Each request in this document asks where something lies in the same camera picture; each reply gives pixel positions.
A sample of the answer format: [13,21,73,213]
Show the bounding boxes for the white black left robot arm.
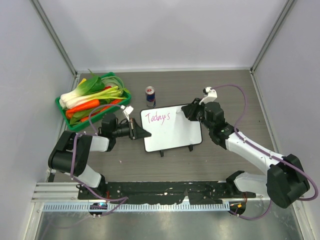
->
[48,113,152,200]

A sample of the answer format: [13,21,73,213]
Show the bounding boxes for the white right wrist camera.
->
[200,87,218,104]

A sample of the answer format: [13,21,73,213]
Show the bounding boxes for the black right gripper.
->
[181,98,214,132]

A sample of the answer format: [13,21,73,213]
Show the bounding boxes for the bok choy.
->
[59,70,105,108]

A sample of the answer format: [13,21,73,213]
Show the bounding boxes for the green celery stalks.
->
[62,86,130,109]

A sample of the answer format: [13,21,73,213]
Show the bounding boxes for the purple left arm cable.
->
[69,104,130,218]

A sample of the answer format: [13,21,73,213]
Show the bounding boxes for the orange carrot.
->
[66,99,100,114]

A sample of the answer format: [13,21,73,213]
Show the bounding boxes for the green long beans bundle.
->
[101,76,125,89]

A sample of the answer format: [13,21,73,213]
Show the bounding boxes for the green plastic tray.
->
[55,72,131,132]

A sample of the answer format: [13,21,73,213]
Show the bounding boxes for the white slotted cable duct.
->
[42,201,230,213]

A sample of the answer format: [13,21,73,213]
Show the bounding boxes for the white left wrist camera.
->
[120,105,134,121]

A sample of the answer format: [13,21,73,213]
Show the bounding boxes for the Red Bull can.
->
[145,86,156,108]

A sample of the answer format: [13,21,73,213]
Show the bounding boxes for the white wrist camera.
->
[120,105,134,121]
[200,87,218,104]

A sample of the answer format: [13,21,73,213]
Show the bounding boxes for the white whiteboard black frame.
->
[139,104,203,153]

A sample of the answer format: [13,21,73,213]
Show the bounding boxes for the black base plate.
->
[93,181,256,205]

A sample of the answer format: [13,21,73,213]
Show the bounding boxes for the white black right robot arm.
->
[181,98,310,209]

